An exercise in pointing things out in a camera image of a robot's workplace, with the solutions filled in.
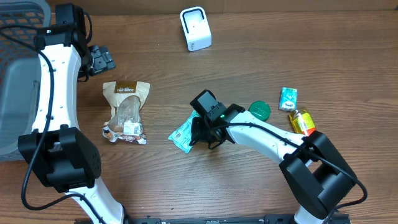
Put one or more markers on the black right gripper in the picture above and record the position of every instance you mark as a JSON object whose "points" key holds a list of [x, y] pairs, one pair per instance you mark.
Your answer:
{"points": [[201, 137]]}

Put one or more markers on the small teal box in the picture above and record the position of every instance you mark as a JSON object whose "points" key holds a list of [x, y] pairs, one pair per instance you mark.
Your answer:
{"points": [[288, 99]]}

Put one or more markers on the yellow oil bottle silver cap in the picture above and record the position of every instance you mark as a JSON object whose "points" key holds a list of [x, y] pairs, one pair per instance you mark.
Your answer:
{"points": [[302, 121]]}

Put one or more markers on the white barcode scanner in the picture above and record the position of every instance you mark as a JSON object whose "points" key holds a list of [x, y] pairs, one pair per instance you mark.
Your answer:
{"points": [[196, 28]]}

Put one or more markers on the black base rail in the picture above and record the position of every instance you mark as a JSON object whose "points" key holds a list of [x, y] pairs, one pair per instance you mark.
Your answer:
{"points": [[217, 220]]}

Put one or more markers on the green lid jar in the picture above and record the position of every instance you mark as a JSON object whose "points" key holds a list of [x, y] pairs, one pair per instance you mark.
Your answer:
{"points": [[261, 110]]}

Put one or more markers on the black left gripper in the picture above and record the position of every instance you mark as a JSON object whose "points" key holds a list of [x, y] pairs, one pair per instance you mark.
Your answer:
{"points": [[103, 61]]}

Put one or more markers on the grey plastic basket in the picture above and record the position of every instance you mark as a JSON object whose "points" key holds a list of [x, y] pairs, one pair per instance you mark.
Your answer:
{"points": [[20, 74]]}

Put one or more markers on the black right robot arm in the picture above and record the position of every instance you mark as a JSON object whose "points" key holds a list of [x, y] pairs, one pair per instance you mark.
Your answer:
{"points": [[320, 179]]}

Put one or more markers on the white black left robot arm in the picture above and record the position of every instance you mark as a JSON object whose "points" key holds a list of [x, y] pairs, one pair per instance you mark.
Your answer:
{"points": [[57, 152]]}

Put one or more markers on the brown white snack packet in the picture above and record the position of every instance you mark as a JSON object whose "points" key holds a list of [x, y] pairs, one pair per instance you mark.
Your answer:
{"points": [[126, 99]]}

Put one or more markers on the teal snack packet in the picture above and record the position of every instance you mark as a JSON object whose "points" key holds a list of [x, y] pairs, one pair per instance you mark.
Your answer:
{"points": [[182, 136]]}

